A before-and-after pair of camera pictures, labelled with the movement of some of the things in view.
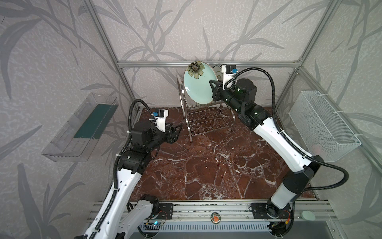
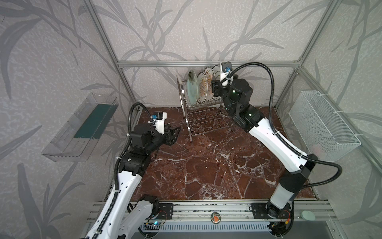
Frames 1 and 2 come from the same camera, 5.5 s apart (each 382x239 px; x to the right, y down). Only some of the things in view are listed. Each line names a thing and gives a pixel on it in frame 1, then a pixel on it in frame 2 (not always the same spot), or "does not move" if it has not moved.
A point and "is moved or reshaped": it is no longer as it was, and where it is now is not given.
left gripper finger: x=174 y=137 does not move
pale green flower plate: x=197 y=85 is moved or reshaped
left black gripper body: x=170 y=133 does not move
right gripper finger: x=215 y=85 does not move
